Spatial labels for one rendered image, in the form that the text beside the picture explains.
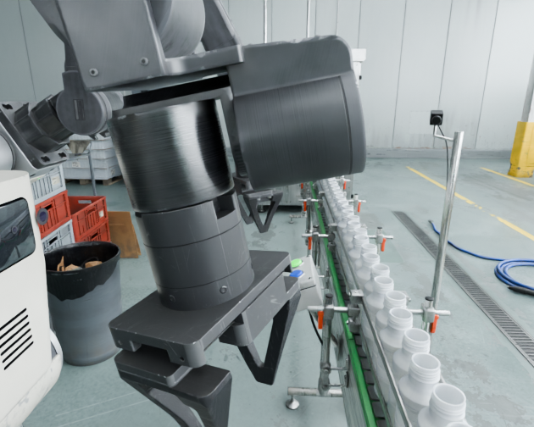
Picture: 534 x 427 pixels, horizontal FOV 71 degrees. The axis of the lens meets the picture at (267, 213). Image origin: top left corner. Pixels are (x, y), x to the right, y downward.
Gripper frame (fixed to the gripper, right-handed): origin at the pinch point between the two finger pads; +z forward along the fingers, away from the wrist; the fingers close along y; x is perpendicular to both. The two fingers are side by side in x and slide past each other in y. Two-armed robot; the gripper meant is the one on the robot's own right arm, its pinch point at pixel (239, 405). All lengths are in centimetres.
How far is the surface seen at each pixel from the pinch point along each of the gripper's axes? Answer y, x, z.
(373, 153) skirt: 1005, 275, 166
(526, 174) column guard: 881, -65, 216
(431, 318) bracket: 56, -3, 29
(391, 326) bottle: 38.0, 0.3, 19.5
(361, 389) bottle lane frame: 37, 7, 34
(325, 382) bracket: 45, 18, 42
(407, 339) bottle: 33.5, -3.2, 18.1
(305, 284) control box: 51, 22, 21
